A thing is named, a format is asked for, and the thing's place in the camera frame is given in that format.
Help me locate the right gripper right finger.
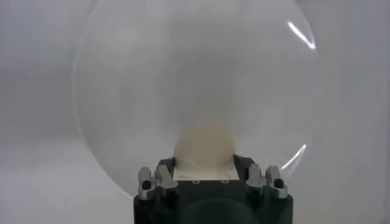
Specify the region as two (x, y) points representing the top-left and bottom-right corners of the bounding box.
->
(233, 154), (289, 200)

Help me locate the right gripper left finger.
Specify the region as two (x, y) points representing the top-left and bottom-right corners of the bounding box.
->
(137, 156), (179, 201)

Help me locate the white steamed baozi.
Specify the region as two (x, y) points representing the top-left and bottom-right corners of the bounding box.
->
(172, 121), (240, 181)

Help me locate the white round plate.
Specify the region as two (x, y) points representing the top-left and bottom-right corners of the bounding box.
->
(71, 0), (319, 198)

